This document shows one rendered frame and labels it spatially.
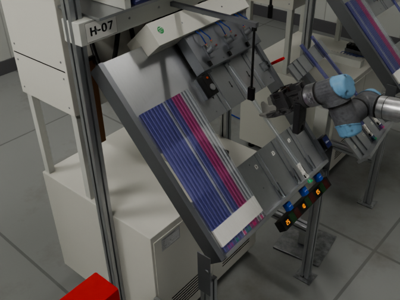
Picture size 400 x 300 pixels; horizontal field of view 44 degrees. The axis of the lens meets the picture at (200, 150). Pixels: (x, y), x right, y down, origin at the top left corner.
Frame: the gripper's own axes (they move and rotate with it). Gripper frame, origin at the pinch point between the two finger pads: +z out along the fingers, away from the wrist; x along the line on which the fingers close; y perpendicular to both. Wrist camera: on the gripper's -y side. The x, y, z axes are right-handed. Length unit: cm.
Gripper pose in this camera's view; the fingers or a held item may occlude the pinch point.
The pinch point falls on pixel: (264, 115)
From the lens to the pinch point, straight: 175.4
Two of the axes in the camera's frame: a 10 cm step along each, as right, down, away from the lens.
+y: -4.5, -8.7, -2.1
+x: -6.1, 4.7, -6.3
